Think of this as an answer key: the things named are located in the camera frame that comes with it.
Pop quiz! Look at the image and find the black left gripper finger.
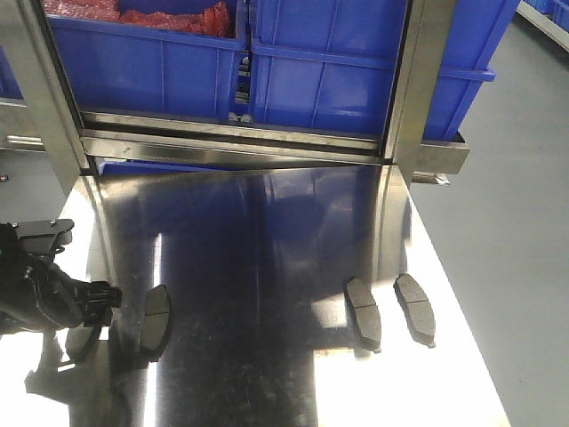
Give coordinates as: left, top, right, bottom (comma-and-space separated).
74, 281, 123, 308
82, 309, 113, 327

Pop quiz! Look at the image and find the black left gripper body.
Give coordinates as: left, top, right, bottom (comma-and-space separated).
1, 248, 84, 332

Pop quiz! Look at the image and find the grey brake pad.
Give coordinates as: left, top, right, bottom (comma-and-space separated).
140, 285, 172, 362
65, 326, 101, 363
344, 278, 381, 353
394, 273, 436, 348

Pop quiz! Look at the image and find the blue plastic bin left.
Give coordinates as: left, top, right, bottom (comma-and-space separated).
48, 1, 247, 120

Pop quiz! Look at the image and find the blue plastic bin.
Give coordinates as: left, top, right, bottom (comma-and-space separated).
249, 1, 517, 141
48, 1, 247, 120

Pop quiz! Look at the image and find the red mesh bag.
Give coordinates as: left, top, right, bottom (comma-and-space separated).
42, 1, 232, 36

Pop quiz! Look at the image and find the blue plastic bin right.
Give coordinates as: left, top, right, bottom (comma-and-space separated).
249, 1, 517, 141

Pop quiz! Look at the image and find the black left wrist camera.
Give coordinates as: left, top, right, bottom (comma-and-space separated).
1, 219, 75, 262

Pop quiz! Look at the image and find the stainless steel rack frame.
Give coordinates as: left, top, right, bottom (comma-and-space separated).
1, 1, 456, 194

